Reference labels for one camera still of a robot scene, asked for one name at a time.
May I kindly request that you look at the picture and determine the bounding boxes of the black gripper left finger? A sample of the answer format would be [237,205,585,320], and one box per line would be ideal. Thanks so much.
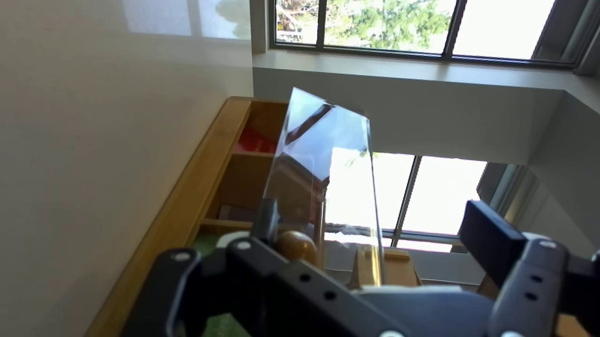
[120,196,409,337]

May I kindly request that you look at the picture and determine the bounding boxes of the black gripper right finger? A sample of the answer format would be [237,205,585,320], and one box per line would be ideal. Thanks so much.
[458,198,600,337]

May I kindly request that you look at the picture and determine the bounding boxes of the clear acrylic lid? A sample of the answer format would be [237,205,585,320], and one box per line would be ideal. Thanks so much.
[257,84,389,286]

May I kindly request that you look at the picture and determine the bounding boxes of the wooden tea box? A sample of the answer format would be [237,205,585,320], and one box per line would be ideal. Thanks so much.
[85,93,329,337]

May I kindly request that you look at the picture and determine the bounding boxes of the small wooden box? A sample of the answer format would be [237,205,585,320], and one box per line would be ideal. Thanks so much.
[351,247,422,290]

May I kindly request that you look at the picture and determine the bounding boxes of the red tea packets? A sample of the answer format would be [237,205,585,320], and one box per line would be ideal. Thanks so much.
[235,115,278,155]

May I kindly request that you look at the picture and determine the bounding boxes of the dark framed window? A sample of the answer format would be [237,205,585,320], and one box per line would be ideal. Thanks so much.
[267,0,600,69]

